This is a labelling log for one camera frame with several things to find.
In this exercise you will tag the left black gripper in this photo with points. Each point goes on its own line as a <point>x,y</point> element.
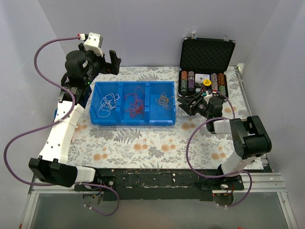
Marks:
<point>105,66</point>

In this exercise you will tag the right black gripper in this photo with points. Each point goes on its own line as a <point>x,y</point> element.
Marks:
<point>193,104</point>

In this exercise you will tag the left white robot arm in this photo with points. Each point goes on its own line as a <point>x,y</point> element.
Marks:
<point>82,67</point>

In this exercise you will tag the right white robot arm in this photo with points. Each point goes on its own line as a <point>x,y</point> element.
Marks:
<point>249,136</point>

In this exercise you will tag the blue three-compartment bin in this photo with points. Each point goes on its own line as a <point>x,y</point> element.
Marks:
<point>133,103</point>

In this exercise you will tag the black poker chip case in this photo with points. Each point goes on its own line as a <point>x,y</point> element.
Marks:
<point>203,56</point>

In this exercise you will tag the black base beam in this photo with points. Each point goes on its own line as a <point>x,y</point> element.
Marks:
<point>158,183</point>

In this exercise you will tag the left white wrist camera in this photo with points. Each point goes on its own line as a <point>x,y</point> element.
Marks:
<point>94,43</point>

